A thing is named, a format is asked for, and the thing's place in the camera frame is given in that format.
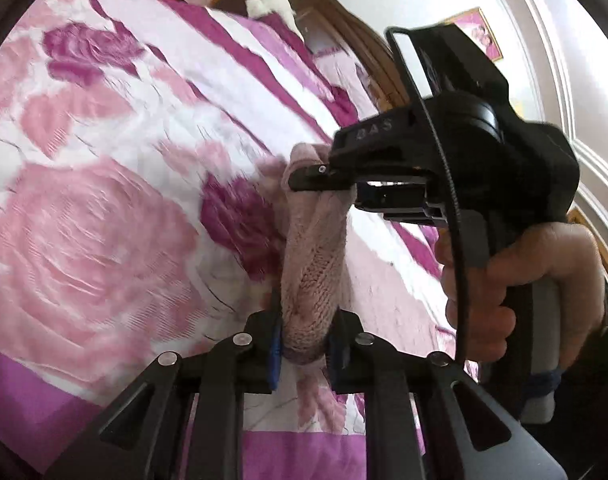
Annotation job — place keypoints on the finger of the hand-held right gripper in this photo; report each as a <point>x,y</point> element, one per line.
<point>314,180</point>

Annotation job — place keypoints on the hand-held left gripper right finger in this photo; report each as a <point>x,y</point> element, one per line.
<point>332,360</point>

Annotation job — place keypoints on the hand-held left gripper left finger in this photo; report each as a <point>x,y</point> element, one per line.
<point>274,360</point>

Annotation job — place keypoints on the pink knit sweater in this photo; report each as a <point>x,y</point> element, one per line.
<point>314,270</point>

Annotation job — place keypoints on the person's right forearm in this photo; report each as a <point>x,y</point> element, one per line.
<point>594,410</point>

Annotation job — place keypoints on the person's right hand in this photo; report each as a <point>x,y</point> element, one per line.
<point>574,270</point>

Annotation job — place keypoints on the dark wooden headboard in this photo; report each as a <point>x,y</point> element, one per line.
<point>354,35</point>

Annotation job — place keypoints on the white soft toy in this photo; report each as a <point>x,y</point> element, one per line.
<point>266,0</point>

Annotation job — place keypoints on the pink floral bed quilt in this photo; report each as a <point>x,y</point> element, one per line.
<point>108,235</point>

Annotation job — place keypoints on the pink framed wall picture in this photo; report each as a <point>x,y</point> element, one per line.
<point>476,32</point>

